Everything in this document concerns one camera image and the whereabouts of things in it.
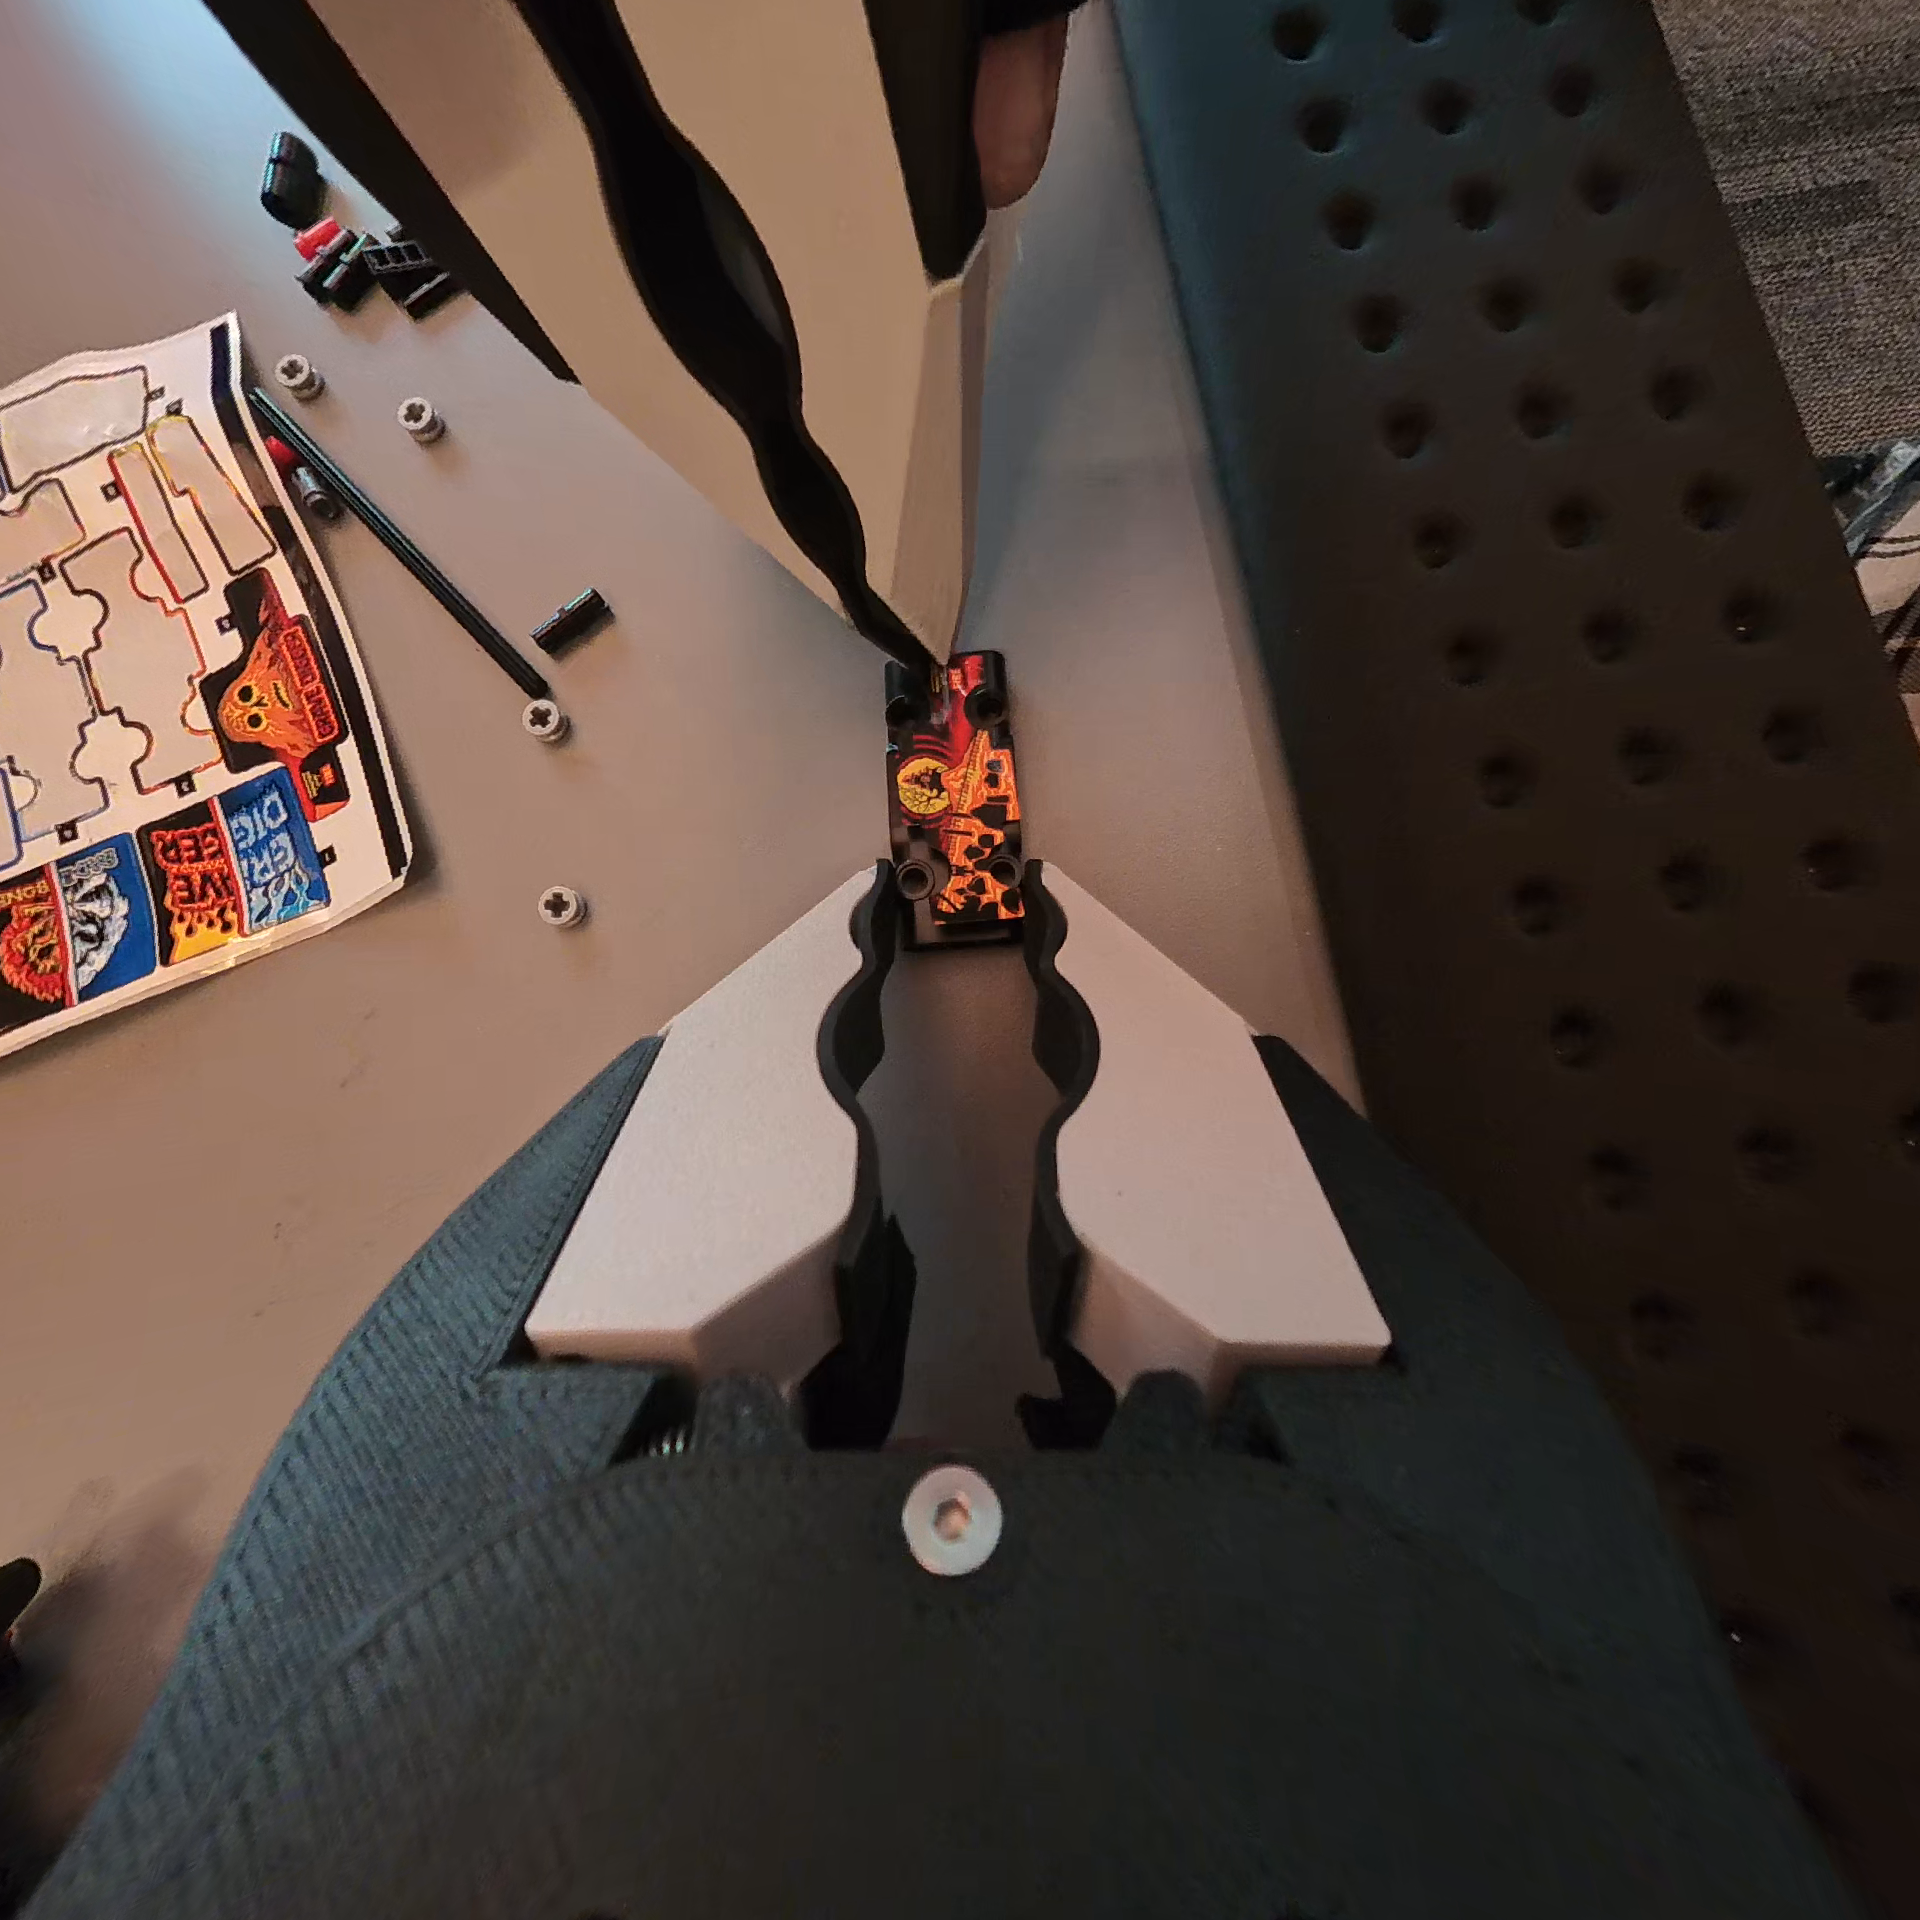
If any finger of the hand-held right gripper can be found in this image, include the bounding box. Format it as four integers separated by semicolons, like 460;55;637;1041
307;0;929;666
630;0;995;666

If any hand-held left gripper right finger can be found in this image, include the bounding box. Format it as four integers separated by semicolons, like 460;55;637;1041
1020;859;1395;1449

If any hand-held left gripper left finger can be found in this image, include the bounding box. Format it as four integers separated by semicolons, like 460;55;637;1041
525;859;922;1449

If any orange flame sticker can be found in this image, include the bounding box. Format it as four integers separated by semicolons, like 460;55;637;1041
897;704;1037;925

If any sticker sheet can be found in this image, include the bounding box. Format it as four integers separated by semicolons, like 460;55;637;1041
0;311;413;1059

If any grey desk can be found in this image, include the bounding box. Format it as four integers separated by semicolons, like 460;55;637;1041
0;0;1366;1728

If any person's right hand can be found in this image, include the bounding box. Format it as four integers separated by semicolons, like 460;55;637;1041
971;23;1070;208

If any long black toy axle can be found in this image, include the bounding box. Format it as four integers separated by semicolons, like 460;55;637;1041
247;386;554;698

